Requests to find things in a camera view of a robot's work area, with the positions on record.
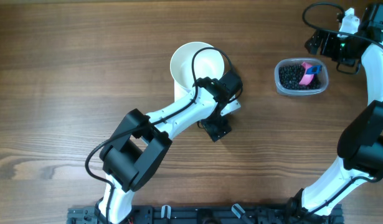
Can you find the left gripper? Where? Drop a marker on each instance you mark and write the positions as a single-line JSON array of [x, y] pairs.
[[210, 126]]

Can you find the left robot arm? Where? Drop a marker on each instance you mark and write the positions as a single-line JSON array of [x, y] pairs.
[[139, 144]]

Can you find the black beans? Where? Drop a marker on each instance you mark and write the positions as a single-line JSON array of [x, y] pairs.
[[290, 76]]

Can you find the white digital kitchen scale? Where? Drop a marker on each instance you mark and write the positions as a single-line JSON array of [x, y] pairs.
[[179, 91]]

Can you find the pink scoop with blue handle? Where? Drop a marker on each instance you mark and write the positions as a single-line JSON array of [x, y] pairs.
[[310, 72]]

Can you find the white plastic bowl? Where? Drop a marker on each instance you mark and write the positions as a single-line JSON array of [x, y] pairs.
[[208, 63]]

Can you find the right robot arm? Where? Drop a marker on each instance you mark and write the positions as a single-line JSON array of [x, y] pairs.
[[360, 146]]

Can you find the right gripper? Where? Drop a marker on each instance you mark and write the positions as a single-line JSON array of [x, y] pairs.
[[326, 50]]

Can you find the clear plastic container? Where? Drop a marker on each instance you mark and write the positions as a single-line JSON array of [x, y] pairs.
[[322, 77]]

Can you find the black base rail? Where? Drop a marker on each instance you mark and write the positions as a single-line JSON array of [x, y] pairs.
[[181, 215]]

